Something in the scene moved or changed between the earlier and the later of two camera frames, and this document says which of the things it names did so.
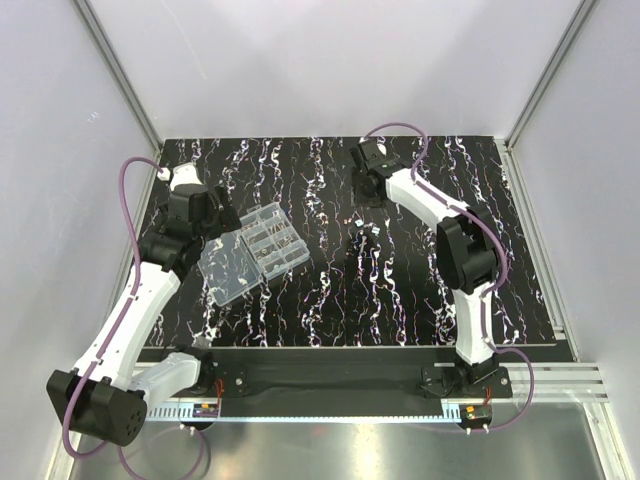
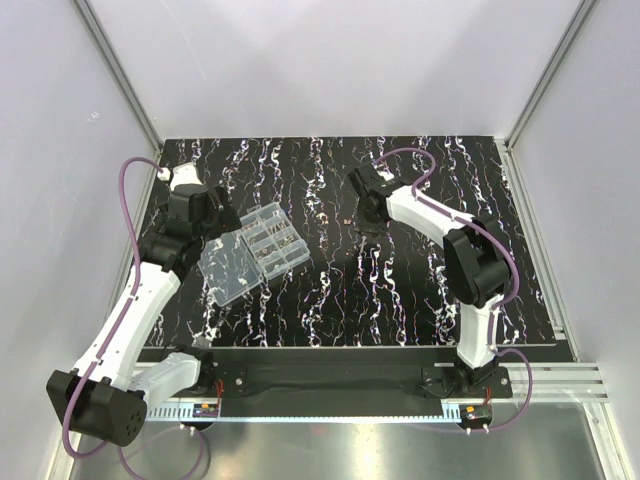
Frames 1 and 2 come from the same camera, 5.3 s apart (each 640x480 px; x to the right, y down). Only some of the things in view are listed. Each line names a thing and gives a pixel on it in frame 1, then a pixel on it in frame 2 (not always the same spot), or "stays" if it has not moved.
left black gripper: (223, 211) stays
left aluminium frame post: (117, 74) stays
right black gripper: (365, 185) -> (373, 226)
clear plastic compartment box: (267, 245) stays
